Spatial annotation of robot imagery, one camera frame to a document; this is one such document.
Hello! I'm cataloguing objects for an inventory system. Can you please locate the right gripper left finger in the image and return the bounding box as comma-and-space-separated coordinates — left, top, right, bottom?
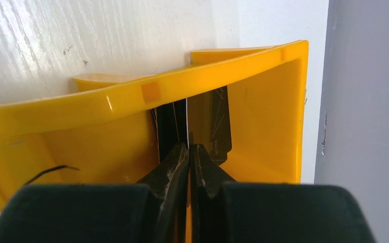
0, 143, 189, 242

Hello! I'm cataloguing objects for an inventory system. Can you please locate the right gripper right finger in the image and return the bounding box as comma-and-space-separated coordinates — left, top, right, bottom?
189, 144, 375, 242

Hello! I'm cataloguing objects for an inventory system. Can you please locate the dark card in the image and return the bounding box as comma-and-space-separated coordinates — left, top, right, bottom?
149, 99, 189, 162

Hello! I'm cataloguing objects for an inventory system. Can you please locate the black cards stack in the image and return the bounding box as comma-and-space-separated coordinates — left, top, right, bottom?
187, 86, 232, 165

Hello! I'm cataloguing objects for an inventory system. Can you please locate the orange three-compartment tray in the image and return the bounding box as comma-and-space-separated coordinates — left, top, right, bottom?
0, 40, 309, 243

